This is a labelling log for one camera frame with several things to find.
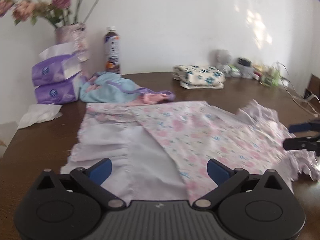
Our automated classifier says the clear drinking glass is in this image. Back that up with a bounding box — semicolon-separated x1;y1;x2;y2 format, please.
260;69;273;87

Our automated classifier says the purple tissue pack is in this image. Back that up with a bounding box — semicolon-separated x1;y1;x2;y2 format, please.
34;74;85;105
31;42;81;87

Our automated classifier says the blue pink purple garment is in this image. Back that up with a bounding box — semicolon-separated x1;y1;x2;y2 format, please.
79;72;175;105

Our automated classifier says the grey printed tin box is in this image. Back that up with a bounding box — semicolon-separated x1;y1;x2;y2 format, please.
237;64;254;79

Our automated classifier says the lower purple tissue pack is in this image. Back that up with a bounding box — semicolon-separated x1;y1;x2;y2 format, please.
34;74;85;105

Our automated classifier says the oolong tea bottle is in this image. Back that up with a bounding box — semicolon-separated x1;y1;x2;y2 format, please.
104;27;120;74

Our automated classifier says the dried rose bouquet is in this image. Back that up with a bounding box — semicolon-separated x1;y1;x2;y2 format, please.
0;0;124;29

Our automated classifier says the green spray bottle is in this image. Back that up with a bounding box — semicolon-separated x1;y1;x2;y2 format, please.
270;67;280;86

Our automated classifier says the white robot figure speaker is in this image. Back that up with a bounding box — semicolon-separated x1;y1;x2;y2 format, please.
216;49;233;72

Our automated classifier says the folded cream blue-flower cloth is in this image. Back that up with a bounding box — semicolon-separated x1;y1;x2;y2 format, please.
172;65;226;89

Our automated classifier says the pink floral child dress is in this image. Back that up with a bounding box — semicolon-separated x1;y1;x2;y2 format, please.
60;101;319;202

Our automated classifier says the white charging cable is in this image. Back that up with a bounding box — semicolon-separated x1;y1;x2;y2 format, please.
274;61;320;117

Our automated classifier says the crumpled white tissue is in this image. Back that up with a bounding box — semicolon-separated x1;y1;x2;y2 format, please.
17;103;62;129

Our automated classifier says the upper purple tissue pack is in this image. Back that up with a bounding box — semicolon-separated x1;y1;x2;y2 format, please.
31;42;81;87

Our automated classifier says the purple textured vase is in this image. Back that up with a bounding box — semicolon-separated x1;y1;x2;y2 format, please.
55;23;89;62

